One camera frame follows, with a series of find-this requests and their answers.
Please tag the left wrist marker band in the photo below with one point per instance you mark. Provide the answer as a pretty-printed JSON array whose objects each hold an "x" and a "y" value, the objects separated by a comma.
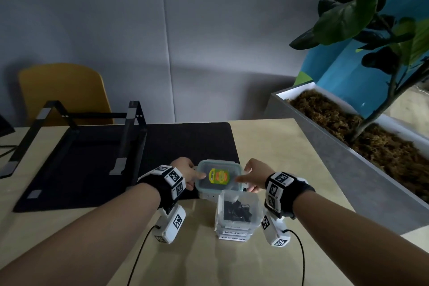
[{"x": 154, "y": 182}]

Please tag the heap of small binder clips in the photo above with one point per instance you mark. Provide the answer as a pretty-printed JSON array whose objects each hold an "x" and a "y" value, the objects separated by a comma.
[{"x": 238, "y": 212}]

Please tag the wrist marker band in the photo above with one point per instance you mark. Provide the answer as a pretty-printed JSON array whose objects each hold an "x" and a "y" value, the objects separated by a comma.
[
  {"x": 154, "y": 182},
  {"x": 298, "y": 192}
]

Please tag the brown moss filling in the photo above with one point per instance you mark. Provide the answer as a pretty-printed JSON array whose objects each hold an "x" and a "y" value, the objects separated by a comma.
[{"x": 318, "y": 111}]

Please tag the person's left hand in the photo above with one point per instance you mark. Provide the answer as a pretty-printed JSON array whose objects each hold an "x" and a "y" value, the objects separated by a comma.
[{"x": 186, "y": 170}]

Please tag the clear lid with green seal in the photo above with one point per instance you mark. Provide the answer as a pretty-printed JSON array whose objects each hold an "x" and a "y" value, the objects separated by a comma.
[{"x": 218, "y": 175}]

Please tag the green leafy plant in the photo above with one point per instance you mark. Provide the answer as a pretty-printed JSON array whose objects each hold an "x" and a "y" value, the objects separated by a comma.
[{"x": 345, "y": 17}]

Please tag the person's left forearm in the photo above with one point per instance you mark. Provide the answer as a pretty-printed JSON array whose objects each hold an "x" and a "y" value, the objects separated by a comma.
[{"x": 83, "y": 235}]

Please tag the right wrist marker band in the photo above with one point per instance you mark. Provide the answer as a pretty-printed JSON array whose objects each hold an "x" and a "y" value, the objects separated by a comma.
[{"x": 298, "y": 192}]

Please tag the black desk mat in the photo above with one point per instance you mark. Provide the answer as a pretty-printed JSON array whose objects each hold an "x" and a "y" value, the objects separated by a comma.
[{"x": 187, "y": 145}]

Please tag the person's right forearm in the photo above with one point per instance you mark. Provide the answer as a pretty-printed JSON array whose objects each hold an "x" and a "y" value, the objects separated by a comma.
[{"x": 362, "y": 242}]

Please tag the black metal laptop stand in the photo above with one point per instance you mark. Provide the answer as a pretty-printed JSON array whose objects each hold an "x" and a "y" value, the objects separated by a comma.
[{"x": 132, "y": 128}]

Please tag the black computer monitor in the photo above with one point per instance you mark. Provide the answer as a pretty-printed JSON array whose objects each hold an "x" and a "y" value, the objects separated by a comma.
[{"x": 6, "y": 126}]

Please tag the person's right hand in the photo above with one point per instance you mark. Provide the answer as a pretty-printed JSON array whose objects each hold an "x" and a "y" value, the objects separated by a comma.
[{"x": 258, "y": 175}]

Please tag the yellow chair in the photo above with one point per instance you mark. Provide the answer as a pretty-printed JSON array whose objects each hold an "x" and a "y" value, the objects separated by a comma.
[{"x": 63, "y": 88}]

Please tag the wrist white camera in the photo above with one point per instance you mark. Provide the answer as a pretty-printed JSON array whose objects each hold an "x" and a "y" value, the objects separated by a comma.
[
  {"x": 275, "y": 232},
  {"x": 171, "y": 225}
]

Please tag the container labelled large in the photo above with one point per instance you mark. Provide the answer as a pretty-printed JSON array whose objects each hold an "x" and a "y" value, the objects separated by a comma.
[{"x": 209, "y": 197}]

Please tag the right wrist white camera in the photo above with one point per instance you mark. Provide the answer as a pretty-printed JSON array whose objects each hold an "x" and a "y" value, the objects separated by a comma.
[{"x": 275, "y": 232}]

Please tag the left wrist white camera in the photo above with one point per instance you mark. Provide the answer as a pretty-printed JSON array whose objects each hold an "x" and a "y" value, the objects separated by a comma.
[{"x": 171, "y": 225}]

